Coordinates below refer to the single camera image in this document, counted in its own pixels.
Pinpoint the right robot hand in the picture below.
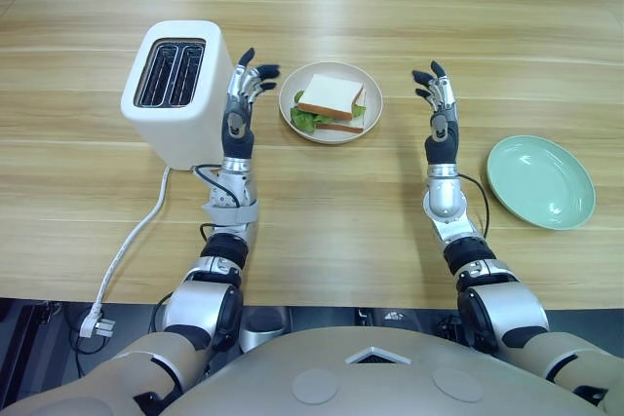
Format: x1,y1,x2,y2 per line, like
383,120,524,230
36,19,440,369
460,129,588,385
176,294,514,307
411,60,460,167

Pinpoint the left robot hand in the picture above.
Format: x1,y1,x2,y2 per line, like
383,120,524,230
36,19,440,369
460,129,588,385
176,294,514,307
221,47,282,160

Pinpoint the cream toaster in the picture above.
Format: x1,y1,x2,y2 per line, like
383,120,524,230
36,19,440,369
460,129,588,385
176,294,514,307
120,19,234,171

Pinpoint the green lettuce leaf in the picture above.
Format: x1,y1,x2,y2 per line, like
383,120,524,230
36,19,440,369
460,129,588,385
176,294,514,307
290,91,368,134

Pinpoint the bread slice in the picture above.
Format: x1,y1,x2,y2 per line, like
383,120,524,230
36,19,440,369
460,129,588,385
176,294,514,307
315,86,368,134
296,73,366,122

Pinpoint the cream round plate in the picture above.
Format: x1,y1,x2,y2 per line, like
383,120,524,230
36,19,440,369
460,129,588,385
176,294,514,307
278,61,384,145

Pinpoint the green round plate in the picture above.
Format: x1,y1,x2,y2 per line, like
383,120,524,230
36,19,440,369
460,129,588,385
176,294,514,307
486,134,597,231

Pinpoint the robot body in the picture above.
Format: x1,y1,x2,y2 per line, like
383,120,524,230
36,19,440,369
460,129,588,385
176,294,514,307
154,326,608,416

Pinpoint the black cable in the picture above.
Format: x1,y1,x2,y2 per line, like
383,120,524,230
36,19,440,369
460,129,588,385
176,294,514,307
193,164,241,208
457,172,490,238

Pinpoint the white cord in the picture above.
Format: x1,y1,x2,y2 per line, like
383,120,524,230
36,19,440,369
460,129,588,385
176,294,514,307
79,165,173,339

